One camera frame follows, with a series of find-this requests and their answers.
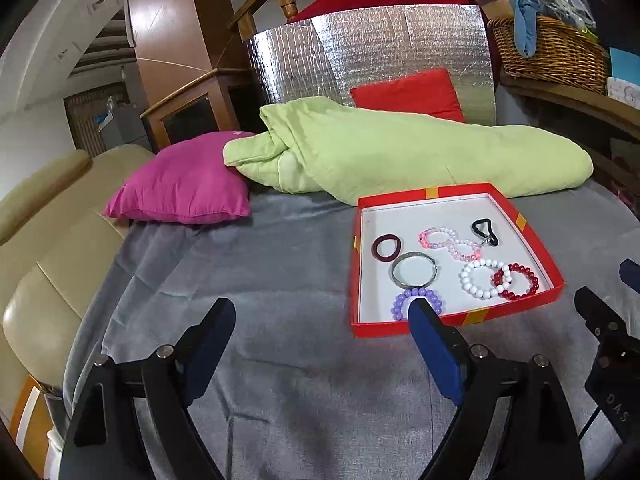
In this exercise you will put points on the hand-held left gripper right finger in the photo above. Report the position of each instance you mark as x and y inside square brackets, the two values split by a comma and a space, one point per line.
[435, 355]

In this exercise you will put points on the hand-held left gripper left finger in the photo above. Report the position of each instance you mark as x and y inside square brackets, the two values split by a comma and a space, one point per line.
[207, 355]

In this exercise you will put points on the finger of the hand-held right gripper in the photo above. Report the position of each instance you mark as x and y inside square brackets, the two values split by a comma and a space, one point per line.
[631, 275]
[597, 312]

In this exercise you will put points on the red cardboard box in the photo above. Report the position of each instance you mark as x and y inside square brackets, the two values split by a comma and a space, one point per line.
[400, 220]

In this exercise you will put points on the silver metal bangle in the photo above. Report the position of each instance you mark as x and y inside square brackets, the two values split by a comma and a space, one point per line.
[395, 272]

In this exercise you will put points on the grey bed blanket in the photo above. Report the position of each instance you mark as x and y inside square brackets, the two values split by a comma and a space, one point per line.
[290, 310]

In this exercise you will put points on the magenta pillow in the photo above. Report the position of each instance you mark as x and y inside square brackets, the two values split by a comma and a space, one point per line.
[185, 185]

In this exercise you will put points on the wooden shelf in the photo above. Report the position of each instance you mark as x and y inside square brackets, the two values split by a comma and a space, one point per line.
[565, 97]

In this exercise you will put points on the orange white striped object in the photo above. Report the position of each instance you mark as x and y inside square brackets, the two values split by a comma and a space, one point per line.
[30, 425]

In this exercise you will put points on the beige sofa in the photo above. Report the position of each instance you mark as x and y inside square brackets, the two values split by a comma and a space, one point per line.
[50, 240]

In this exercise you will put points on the light green blanket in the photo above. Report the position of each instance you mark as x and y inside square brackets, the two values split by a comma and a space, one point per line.
[400, 155]

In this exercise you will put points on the blue cardboard box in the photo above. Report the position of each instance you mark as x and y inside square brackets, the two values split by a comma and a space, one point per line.
[625, 65]

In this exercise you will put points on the wicker basket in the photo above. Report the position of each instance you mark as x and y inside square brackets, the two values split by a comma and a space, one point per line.
[560, 55]

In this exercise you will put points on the grey plastic storage box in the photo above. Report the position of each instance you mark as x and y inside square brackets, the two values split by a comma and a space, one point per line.
[122, 127]

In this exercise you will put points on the red cushion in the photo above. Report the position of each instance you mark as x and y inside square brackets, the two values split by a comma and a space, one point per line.
[410, 95]

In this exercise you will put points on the blue cloth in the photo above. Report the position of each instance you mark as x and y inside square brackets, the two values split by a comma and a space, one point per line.
[527, 20]

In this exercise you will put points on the silver foil panel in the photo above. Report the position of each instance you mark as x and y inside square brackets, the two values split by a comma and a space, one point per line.
[300, 65]

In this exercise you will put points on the wooden cabinet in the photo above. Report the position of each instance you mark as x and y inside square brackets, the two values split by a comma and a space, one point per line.
[170, 35]

